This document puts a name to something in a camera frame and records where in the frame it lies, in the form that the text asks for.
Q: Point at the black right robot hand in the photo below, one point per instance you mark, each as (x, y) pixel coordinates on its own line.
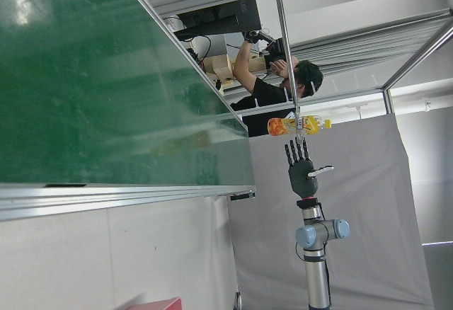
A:
(302, 179)

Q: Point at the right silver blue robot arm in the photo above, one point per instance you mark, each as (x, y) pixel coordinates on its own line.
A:
(315, 281)

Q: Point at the pink plastic basket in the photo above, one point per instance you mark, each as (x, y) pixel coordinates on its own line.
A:
(166, 304)

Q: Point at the orange juice bottle yellow cap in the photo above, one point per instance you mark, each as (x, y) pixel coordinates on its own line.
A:
(283, 127)

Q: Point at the grey fabric curtain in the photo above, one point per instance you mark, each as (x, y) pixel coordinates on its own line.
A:
(371, 218)

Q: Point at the person in black shirt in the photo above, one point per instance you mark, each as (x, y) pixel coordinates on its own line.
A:
(265, 94)

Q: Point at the pale cardboard box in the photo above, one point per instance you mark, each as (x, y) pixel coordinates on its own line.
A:
(219, 67)

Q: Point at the black computer monitor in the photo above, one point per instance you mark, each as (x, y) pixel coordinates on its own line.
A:
(219, 20)

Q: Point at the green conveyor belt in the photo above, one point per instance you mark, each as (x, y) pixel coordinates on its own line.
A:
(88, 76)

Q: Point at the aluminium profile frame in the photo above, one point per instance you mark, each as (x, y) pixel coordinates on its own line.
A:
(285, 41)

